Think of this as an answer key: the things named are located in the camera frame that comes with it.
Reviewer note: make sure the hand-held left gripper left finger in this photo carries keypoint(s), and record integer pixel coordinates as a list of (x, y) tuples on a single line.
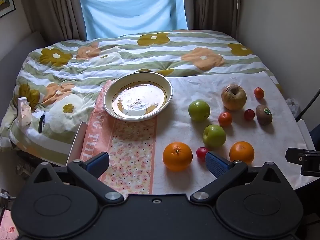
[(98, 163)]

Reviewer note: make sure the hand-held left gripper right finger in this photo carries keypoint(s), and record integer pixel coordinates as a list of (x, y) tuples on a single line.
[(217, 164)]

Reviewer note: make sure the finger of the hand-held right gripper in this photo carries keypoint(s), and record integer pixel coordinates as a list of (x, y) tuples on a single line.
[(293, 155)]

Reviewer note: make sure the red cherry tomato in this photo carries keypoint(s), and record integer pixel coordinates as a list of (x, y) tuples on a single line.
[(249, 114), (201, 153)]

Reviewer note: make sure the large orange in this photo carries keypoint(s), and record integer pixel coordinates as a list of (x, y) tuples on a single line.
[(177, 157), (241, 152)]

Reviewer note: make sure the green apple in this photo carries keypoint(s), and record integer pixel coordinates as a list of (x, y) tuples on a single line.
[(214, 136), (199, 110)]

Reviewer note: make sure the orange-red tomato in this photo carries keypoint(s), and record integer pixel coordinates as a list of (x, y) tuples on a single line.
[(225, 119), (259, 93)]

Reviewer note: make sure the brown kiwi with green sticker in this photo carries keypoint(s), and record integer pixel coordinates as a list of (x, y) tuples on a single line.
[(263, 115)]

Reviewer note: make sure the cream ceramic bowl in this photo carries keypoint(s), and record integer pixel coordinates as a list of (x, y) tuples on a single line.
[(140, 100)]

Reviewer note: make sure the white panel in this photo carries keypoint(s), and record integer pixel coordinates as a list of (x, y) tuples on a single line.
[(305, 135)]

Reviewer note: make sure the pink floral cloth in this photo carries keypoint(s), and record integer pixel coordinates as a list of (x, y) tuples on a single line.
[(130, 155)]

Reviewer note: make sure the clear plastic bag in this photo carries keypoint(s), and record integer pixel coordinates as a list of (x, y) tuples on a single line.
[(293, 106)]

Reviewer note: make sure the white cloth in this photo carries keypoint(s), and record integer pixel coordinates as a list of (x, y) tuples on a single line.
[(180, 132)]

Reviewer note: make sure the wrinkled yellow-brown apple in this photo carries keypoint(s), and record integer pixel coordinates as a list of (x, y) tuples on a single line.
[(233, 98)]

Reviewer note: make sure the black slim object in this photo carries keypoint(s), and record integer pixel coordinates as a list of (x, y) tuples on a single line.
[(41, 124)]

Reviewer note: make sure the striped floral quilt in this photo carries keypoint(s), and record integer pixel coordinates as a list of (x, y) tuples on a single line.
[(125, 55)]

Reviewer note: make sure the pale bed headboard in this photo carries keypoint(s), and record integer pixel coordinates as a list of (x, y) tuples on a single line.
[(17, 47)]

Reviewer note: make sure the light blue window cloth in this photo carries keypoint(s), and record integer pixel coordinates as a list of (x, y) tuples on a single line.
[(130, 10)]

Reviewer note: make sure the beige curtain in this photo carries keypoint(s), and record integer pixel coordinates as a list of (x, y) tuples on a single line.
[(212, 5), (52, 10)]

